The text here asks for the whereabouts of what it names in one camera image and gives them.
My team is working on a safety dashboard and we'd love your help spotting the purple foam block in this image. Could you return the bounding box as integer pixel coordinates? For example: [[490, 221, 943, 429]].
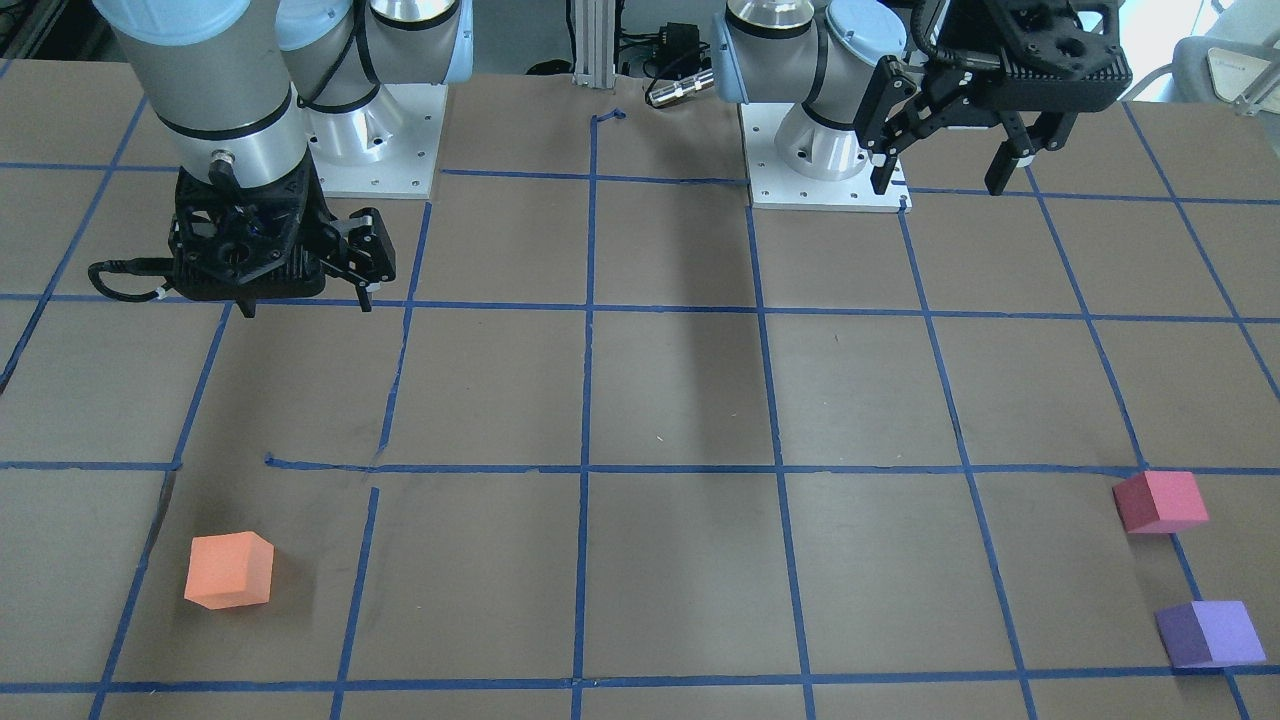
[[1155, 600, 1267, 669]]

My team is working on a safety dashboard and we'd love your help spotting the aluminium frame post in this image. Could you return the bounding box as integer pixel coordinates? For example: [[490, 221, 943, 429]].
[[567, 0, 618, 91]]

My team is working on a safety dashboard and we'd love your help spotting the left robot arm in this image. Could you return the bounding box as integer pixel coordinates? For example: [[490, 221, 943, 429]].
[[712, 1, 1133, 196]]

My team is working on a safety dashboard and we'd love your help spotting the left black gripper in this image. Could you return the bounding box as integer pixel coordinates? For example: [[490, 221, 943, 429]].
[[855, 1, 1133, 196]]

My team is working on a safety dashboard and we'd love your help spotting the silver cable connector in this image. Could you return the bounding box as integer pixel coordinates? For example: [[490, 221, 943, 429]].
[[645, 68, 716, 109]]

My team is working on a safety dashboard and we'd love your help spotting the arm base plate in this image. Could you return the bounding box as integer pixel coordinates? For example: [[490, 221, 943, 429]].
[[302, 85, 449, 200], [739, 102, 913, 213]]

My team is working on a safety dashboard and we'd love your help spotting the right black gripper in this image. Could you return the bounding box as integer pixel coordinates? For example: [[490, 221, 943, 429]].
[[166, 160, 397, 316]]

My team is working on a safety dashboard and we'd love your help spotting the orange foam block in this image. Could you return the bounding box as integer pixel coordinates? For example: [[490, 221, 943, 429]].
[[184, 530, 275, 610]]

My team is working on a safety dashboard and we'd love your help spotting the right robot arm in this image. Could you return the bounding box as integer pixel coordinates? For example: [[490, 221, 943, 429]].
[[87, 1, 474, 318]]

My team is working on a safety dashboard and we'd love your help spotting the red foam block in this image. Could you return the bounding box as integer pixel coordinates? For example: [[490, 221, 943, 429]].
[[1112, 469, 1210, 534]]

